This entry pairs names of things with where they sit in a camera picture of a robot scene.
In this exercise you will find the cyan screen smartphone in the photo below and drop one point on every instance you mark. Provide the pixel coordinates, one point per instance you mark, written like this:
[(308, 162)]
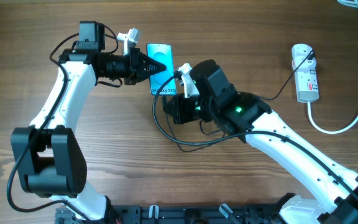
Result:
[(163, 54)]

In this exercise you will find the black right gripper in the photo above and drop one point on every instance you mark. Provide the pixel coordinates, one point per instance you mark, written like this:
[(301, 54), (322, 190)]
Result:
[(181, 112)]

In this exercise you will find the white charger plug adapter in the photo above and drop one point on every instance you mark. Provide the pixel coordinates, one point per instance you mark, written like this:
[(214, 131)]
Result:
[(304, 62)]

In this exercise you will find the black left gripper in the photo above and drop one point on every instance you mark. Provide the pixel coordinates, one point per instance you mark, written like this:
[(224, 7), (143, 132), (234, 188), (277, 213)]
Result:
[(137, 61)]

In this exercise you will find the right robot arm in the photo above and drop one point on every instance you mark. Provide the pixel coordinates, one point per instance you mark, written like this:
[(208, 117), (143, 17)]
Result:
[(209, 96)]

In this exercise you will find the white power strip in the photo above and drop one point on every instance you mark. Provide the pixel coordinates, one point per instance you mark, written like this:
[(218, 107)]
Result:
[(306, 82)]

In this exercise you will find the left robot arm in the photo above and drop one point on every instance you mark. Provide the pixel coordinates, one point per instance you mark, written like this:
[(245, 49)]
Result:
[(48, 159)]

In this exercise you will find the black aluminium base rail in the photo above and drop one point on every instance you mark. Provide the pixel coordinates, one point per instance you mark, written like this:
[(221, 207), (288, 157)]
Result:
[(247, 214)]

